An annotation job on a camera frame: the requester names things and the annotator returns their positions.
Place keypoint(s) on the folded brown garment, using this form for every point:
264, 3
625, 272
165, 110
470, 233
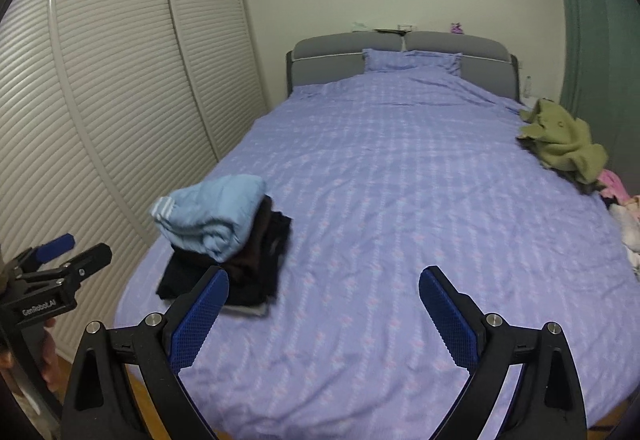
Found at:
260, 240

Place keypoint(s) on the pink garment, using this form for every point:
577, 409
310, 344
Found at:
612, 182

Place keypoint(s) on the green fleece garment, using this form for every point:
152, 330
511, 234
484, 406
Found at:
565, 140

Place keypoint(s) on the small purple toy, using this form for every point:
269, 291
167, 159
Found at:
456, 27

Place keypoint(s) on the pale green packet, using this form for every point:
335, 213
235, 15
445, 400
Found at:
360, 26

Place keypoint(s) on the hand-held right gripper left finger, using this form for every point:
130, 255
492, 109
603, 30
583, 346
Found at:
200, 315

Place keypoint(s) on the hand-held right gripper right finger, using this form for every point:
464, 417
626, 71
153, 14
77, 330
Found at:
450, 315

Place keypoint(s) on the clear bottle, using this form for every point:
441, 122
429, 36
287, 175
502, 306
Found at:
527, 85

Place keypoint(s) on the folded black garment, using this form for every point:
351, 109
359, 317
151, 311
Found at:
185, 280

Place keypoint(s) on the pink cloth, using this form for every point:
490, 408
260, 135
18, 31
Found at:
52, 360

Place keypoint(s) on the bed with purple duvet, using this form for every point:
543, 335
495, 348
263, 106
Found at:
400, 170

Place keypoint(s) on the dark flat item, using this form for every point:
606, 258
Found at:
386, 30

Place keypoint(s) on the light blue padded pants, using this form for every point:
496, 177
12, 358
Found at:
215, 215

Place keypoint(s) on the white and grey garment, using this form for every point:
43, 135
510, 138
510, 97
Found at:
627, 235

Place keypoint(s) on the white louvered wardrobe doors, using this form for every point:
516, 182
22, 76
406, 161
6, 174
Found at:
125, 70

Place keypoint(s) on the folded grey garment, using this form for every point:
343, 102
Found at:
245, 310

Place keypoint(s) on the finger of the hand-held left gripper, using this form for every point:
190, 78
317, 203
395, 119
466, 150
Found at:
55, 245
90, 259

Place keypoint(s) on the purple striped pillow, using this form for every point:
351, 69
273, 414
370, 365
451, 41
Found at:
410, 61

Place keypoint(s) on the green curtain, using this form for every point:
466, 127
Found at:
590, 10

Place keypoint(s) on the small clear box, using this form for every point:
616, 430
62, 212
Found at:
406, 27

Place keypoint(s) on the grey padded headboard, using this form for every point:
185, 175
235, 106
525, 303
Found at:
325, 60

